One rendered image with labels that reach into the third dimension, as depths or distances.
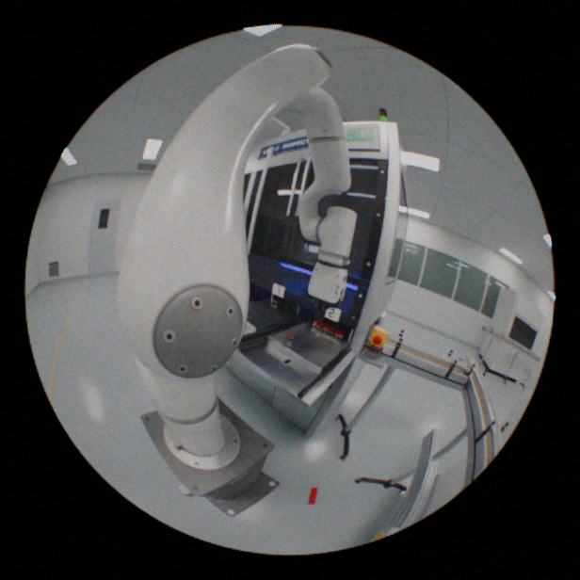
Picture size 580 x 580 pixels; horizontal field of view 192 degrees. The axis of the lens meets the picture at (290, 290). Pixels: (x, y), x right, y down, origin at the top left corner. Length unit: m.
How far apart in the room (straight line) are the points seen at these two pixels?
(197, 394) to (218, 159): 0.25
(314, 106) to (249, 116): 0.23
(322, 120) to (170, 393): 0.53
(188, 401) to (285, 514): 1.16
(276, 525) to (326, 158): 1.60
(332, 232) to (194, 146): 0.39
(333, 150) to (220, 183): 0.30
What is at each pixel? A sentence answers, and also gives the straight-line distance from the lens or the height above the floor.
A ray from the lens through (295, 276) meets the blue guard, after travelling 0.92.
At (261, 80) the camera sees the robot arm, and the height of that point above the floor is 1.50.
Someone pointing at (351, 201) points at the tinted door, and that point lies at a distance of 0.85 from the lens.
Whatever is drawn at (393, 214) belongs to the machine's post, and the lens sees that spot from 0.78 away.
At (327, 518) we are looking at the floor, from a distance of 1.38.
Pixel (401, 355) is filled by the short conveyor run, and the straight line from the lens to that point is 0.93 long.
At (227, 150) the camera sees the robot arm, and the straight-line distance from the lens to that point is 0.17.
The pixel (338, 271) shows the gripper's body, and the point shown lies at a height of 1.24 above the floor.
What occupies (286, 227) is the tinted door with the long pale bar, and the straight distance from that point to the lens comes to 1.00.
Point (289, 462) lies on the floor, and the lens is 1.37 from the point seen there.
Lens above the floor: 1.29
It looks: 15 degrees down
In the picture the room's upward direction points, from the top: 11 degrees clockwise
